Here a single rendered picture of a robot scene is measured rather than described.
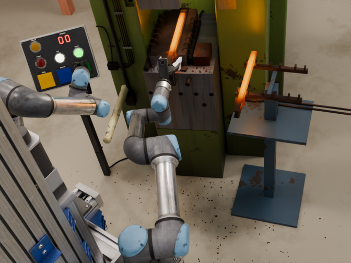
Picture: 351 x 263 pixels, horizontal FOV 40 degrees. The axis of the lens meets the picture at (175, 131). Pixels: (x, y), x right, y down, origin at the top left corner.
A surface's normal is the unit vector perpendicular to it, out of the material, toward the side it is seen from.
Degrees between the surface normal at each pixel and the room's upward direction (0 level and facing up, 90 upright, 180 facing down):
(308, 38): 0
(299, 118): 0
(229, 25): 90
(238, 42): 90
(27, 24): 0
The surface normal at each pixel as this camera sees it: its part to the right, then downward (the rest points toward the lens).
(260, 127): -0.13, -0.67
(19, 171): 0.80, 0.36
